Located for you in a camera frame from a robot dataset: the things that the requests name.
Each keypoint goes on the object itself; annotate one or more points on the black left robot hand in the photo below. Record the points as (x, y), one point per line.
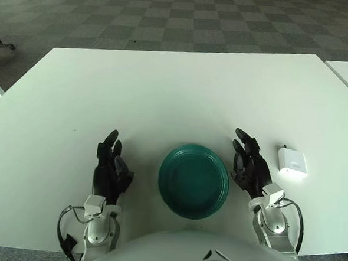
(106, 179)

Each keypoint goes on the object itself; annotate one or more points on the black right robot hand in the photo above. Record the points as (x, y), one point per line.
(255, 174)

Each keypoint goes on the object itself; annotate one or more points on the white square charger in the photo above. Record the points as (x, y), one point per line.
(293, 163)

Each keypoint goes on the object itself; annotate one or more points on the green round plate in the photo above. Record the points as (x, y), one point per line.
(193, 182)

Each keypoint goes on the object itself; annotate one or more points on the black office chair base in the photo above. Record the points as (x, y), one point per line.
(2, 45)

